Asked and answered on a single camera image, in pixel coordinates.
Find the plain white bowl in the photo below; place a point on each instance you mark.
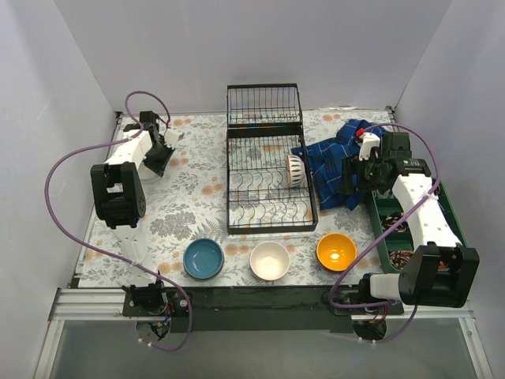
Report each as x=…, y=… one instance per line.
x=147, y=176

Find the aluminium frame rail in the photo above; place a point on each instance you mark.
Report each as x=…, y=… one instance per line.
x=94, y=304

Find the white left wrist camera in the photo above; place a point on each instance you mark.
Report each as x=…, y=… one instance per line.
x=172, y=137

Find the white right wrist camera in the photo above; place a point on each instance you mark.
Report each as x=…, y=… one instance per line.
x=366, y=141

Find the black wire dish rack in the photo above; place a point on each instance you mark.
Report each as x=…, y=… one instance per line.
x=263, y=123

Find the orange ceramic bowl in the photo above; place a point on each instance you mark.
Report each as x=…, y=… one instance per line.
x=335, y=252

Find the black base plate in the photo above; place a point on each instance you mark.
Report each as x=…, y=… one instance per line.
x=248, y=309

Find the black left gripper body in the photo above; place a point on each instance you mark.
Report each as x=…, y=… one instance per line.
x=158, y=156

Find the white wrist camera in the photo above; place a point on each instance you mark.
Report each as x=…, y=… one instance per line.
x=172, y=137
x=366, y=141

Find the blue plaid shirt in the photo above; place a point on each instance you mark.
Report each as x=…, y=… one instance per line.
x=325, y=160

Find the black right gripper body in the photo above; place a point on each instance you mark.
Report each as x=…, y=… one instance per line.
x=348, y=176

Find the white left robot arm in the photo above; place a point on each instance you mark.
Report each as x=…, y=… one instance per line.
x=120, y=202

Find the blue ceramic bowl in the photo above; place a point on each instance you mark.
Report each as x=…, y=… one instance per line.
x=203, y=259

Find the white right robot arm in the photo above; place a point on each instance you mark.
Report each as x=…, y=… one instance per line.
x=441, y=270

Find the floral table mat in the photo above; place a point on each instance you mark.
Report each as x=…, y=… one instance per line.
x=189, y=203

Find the white bowl with blue leaves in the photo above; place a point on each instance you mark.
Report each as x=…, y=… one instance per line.
x=296, y=170

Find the white ceramic bowl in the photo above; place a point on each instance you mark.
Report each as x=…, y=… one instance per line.
x=269, y=261

